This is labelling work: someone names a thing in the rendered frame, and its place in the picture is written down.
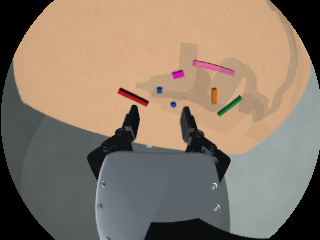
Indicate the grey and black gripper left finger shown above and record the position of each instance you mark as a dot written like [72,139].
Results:
[121,141]

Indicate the green rod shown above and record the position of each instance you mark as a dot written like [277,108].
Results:
[229,106]

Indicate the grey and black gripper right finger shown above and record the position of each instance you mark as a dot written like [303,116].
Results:
[200,144]

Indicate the pink rod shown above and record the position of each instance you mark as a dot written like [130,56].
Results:
[214,67]

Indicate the orange rod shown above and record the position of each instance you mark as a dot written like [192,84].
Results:
[213,96]

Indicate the dark red rod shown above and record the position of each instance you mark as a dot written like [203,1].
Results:
[132,96]

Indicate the short magenta rod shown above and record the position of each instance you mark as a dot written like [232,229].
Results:
[178,74]

